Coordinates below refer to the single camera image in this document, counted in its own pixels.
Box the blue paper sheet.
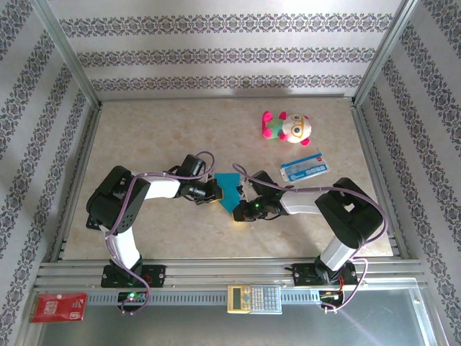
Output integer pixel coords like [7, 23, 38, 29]
[213, 172, 242, 216]

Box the blue white card packet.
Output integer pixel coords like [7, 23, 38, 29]
[279, 153, 331, 183]

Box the white pink plush toy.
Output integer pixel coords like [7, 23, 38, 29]
[261, 110, 313, 147]

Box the gold grey calculator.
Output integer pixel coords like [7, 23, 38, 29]
[226, 284, 283, 315]

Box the small circuit board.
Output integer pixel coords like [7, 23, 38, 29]
[317, 289, 346, 303]
[117, 290, 149, 304]

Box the grey metal panel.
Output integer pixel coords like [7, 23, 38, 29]
[21, 286, 446, 346]

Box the red packet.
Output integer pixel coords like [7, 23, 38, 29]
[28, 292, 88, 324]

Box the purple cable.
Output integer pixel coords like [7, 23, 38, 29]
[232, 163, 388, 314]
[104, 150, 216, 316]

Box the aluminium mounting rail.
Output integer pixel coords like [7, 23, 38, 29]
[34, 257, 429, 290]

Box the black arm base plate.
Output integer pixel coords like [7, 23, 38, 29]
[284, 262, 360, 288]
[100, 264, 167, 288]

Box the aluminium wall-side rail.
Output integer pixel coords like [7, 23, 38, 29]
[97, 94, 357, 105]

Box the grey slotted cable duct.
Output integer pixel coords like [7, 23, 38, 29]
[86, 290, 325, 307]

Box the aluminium side rail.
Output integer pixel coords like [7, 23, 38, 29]
[351, 100, 411, 260]
[48, 102, 104, 263]

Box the aluminium frame post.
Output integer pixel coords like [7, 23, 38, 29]
[352, 0, 422, 109]
[30, 0, 102, 109]

